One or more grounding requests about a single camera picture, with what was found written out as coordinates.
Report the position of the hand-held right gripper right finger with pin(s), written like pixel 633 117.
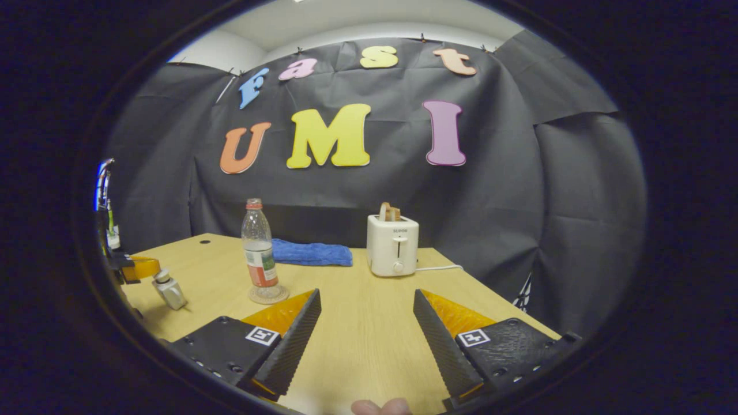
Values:
pixel 441 351

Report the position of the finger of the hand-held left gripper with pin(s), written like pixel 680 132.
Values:
pixel 143 270

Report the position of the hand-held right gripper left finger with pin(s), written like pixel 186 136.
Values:
pixel 288 351

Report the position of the white teacup lid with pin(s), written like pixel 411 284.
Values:
pixel 162 275

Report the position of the white teacup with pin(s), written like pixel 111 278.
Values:
pixel 173 295

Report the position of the round brown coaster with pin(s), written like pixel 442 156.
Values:
pixel 271 297

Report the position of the clear plastic water bottle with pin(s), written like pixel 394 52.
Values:
pixel 260 253

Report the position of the green glass bottle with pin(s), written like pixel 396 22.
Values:
pixel 110 216

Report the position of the computer monitor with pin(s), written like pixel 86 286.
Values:
pixel 98 187

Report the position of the dark white striped object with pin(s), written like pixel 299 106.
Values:
pixel 523 297

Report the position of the blue towel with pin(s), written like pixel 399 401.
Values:
pixel 314 253

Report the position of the white toaster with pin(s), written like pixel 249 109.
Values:
pixel 392 248

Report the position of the toast slice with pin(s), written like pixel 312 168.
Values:
pixel 390 212

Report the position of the black backdrop cloth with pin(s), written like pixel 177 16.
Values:
pixel 519 190

